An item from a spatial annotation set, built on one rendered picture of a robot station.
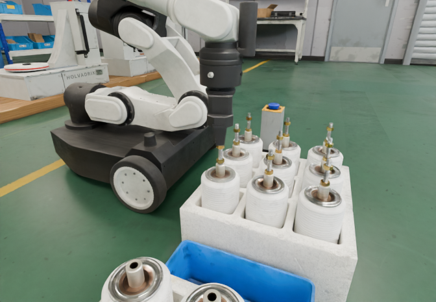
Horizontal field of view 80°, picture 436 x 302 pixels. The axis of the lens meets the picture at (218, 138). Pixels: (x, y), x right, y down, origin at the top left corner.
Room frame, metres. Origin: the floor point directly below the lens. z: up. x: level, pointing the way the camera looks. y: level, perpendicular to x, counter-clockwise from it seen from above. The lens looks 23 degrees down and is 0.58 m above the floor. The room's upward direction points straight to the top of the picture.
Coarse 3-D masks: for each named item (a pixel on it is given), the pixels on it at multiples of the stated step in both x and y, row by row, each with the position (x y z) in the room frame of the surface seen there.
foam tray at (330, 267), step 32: (192, 224) 0.50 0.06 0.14; (224, 224) 0.46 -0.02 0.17; (256, 224) 0.46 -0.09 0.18; (288, 224) 0.46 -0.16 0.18; (352, 224) 0.46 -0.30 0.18; (256, 256) 0.43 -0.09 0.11; (288, 256) 0.41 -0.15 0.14; (320, 256) 0.38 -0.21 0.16; (352, 256) 0.37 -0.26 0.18; (320, 288) 0.38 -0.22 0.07
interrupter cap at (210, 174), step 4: (212, 168) 0.58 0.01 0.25; (228, 168) 0.58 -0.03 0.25; (208, 172) 0.56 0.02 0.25; (212, 172) 0.56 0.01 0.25; (228, 172) 0.56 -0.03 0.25; (232, 172) 0.56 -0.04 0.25; (208, 176) 0.54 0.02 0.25; (212, 176) 0.54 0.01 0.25; (216, 176) 0.54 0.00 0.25; (224, 176) 0.54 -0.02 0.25; (228, 176) 0.54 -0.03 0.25; (232, 176) 0.54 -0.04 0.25; (212, 180) 0.52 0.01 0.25; (216, 180) 0.52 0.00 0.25; (220, 180) 0.52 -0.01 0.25; (224, 180) 0.52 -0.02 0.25; (228, 180) 0.52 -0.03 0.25
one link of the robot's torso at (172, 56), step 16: (128, 32) 0.94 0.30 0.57; (144, 32) 0.92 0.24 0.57; (176, 32) 1.05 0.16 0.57; (144, 48) 0.93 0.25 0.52; (160, 48) 0.91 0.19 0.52; (176, 48) 1.02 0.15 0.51; (160, 64) 0.93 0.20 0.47; (176, 64) 0.92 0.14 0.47; (192, 64) 1.00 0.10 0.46; (176, 80) 0.92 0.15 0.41; (192, 80) 0.90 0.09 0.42; (176, 96) 0.92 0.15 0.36; (192, 128) 0.88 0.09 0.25
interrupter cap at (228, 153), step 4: (240, 148) 0.69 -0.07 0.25; (224, 152) 0.67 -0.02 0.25; (228, 152) 0.67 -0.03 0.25; (240, 152) 0.67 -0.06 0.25; (244, 152) 0.67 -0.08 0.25; (224, 156) 0.64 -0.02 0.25; (228, 156) 0.64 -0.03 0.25; (232, 156) 0.65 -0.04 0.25; (240, 156) 0.65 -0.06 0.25; (244, 156) 0.64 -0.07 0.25; (248, 156) 0.65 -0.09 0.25; (236, 160) 0.62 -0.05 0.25
